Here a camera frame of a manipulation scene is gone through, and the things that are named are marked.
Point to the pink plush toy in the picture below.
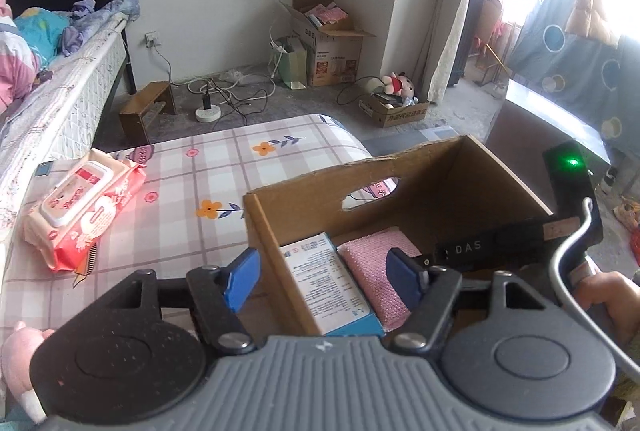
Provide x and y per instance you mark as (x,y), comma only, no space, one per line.
(22,361)

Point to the pink textured sponge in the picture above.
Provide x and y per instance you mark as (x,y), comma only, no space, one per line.
(372,268)

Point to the red dressed doll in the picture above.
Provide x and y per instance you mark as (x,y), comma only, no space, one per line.
(400,83)

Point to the white quilted mattress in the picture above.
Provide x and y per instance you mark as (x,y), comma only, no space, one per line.
(95,86)

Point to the low cardboard box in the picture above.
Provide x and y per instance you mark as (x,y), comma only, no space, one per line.
(395,113)

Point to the small brown wooden stool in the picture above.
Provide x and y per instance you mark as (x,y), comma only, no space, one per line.
(147,103)

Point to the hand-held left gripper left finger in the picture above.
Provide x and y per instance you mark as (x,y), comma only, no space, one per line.
(243,278)

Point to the blue blanket with circles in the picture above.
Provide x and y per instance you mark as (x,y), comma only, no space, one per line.
(575,56)

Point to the black charger plug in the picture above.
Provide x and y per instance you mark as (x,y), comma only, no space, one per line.
(206,102)

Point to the dark grey table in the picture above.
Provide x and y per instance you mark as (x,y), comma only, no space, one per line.
(540,121)

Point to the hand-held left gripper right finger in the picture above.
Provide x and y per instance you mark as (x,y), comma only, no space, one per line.
(401,277)

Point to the lavender blue cloth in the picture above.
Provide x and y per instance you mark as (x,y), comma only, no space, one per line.
(87,18)

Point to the red wet wipes pack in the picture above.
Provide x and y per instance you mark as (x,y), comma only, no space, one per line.
(85,206)

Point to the person's right hand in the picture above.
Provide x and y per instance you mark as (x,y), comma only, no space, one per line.
(607,298)

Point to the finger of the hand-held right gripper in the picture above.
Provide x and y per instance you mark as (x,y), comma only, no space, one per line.
(495,243)

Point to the white curtain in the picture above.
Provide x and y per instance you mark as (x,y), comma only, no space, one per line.
(450,1)

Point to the white wall socket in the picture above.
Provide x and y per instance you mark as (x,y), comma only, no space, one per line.
(153,39)

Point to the blue and white pack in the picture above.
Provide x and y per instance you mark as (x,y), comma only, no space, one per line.
(327,283)

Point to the brown cardboard box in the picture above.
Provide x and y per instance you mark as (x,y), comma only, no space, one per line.
(475,191)

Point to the round white power strip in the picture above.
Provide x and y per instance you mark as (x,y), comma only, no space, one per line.
(208,113)

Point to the tall printed cardboard box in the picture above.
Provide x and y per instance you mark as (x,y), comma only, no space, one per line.
(325,46)

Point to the green paper bag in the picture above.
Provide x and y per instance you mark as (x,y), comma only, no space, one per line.
(294,63)

